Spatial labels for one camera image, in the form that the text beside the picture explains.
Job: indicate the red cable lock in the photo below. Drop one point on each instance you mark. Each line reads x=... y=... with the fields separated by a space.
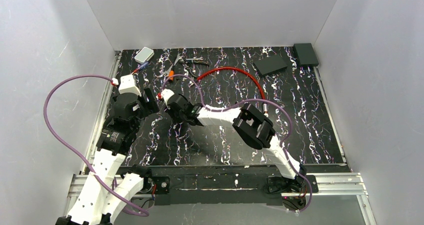
x=224 y=86

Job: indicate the black handled pliers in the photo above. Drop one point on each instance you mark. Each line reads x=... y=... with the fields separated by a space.
x=196 y=61

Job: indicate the aluminium frame rail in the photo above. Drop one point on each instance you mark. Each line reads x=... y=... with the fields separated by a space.
x=329 y=184

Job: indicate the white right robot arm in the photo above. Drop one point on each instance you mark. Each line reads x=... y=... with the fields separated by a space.
x=254 y=128

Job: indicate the red blue screwdriver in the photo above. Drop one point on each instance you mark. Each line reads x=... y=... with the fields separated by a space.
x=140 y=67

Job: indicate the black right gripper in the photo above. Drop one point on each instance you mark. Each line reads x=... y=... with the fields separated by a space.
x=173 y=107

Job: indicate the orange handled tool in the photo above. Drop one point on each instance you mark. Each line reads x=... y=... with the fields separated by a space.
x=170 y=71

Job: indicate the flat black plate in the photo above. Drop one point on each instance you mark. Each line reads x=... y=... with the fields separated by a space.
x=270 y=65

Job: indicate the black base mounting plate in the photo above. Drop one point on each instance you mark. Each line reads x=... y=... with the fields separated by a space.
x=229 y=184

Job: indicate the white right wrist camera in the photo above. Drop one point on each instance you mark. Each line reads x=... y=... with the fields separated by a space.
x=165 y=95

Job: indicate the black box in corner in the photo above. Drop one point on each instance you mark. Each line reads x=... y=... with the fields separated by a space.
x=305 y=54

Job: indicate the white rectangular box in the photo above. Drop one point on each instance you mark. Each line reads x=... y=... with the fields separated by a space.
x=144 y=55

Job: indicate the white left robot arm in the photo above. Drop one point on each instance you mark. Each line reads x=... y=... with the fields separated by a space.
x=100 y=200

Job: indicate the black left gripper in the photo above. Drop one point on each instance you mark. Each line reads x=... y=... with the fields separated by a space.
x=147 y=102

